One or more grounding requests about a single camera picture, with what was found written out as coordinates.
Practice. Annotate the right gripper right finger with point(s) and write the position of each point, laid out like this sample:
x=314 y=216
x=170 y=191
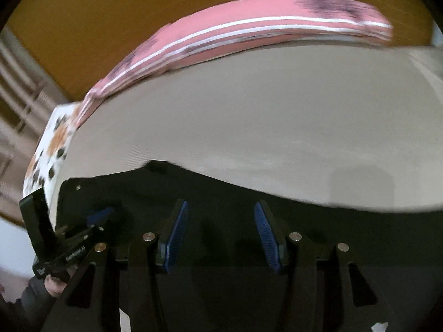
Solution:
x=329 y=288

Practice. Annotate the beige bed sheet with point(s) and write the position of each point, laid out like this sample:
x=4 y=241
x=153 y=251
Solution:
x=332 y=124

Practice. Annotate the wooden headboard panel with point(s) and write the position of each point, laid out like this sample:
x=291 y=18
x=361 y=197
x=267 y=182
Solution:
x=77 y=42

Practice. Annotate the person left hand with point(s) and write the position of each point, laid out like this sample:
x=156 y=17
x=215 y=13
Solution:
x=56 y=286

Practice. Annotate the floral white pillow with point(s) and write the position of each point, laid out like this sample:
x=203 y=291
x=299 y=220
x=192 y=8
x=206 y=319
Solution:
x=51 y=151

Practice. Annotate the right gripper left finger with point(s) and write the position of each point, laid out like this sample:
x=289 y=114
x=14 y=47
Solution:
x=91 y=300

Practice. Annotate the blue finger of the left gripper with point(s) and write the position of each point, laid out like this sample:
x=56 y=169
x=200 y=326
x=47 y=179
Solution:
x=99 y=218

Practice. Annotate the pink striped bolster pillow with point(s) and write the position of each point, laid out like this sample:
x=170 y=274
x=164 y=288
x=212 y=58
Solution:
x=234 y=27

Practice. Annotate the black pants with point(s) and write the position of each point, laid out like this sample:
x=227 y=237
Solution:
x=220 y=279

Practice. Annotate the person dark sleeve forearm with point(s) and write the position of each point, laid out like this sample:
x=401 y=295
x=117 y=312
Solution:
x=29 y=312

